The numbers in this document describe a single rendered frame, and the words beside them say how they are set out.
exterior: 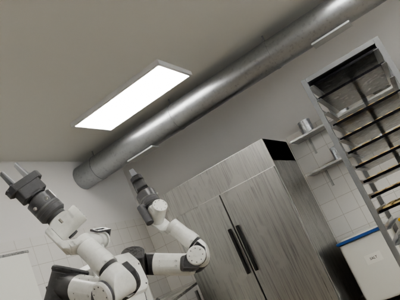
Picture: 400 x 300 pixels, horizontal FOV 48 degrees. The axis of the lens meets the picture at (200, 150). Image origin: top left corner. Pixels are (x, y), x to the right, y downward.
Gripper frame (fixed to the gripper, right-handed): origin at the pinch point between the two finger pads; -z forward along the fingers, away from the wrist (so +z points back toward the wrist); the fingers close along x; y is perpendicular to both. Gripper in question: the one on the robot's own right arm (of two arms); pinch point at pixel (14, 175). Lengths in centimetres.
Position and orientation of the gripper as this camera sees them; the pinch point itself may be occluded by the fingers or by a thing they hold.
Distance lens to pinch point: 155.7
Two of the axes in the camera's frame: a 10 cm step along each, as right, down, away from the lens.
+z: 7.2, 6.9, -0.8
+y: 4.3, -5.4, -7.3
